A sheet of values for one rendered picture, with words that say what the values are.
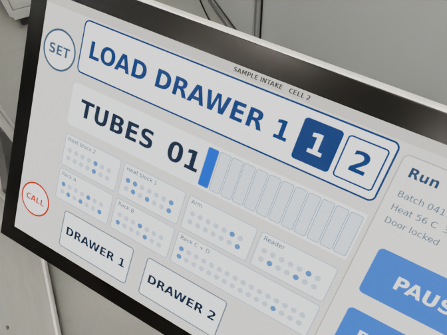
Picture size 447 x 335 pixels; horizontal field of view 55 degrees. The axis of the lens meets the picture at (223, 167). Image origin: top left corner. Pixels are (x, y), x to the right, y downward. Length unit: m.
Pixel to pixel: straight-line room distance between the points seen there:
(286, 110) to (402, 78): 0.88
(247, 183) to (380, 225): 0.11
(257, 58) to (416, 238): 0.19
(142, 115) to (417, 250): 0.26
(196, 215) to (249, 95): 0.12
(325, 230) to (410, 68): 0.85
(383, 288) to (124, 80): 0.29
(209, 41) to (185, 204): 0.15
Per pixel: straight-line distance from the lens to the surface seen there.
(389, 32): 1.21
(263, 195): 0.37
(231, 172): 0.38
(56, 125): 0.48
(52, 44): 0.47
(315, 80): 0.35
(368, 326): 0.40
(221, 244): 0.41
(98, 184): 0.46
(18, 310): 1.25
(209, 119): 0.38
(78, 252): 0.51
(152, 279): 0.46
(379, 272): 0.38
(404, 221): 0.36
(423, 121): 0.34
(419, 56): 1.15
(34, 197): 0.53
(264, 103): 0.36
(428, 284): 0.38
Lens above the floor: 1.44
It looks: 58 degrees down
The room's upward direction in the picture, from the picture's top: 3 degrees counter-clockwise
